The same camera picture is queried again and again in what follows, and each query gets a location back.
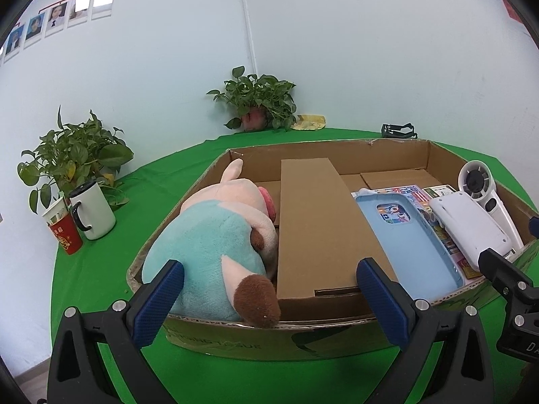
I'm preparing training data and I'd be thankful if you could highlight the white plastic device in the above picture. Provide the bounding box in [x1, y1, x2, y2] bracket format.
[430, 192, 514, 272]

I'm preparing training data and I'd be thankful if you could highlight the light blue phone case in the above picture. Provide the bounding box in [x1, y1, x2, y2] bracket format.
[354, 193, 464, 301]

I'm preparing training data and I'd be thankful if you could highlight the colourful picture book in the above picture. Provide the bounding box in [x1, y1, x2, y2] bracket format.
[351, 183, 483, 281]

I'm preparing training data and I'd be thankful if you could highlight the white handheld fan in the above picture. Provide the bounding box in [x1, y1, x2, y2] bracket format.
[458, 161, 524, 251]

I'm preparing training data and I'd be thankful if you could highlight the green and white book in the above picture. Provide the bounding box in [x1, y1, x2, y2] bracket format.
[423, 184, 456, 199]

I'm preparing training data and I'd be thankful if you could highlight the red paper cup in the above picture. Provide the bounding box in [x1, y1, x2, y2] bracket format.
[42, 198, 83, 256]

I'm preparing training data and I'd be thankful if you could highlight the flat brown cardboard box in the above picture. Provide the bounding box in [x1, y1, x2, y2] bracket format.
[277, 158, 397, 321]

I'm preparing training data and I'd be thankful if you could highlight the pink and teal plush pig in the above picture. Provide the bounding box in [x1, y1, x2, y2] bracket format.
[141, 159, 281, 328]

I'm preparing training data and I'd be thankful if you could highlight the potted plant left side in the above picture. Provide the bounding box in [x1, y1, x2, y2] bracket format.
[17, 111, 134, 213]

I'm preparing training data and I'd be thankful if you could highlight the yellow cloth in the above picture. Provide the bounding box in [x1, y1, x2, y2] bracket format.
[291, 114, 326, 131]

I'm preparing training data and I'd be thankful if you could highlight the potted plant in pink pot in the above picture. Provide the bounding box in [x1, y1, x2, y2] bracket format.
[207, 66, 297, 132]

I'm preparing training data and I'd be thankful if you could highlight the white mug black handle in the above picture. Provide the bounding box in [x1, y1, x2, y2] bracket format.
[68, 180, 116, 241]

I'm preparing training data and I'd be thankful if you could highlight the red wall sign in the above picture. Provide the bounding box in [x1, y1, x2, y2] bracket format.
[502, 0, 522, 23]

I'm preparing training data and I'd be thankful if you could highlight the wall photo board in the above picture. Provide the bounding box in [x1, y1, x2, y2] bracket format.
[1, 0, 114, 64]

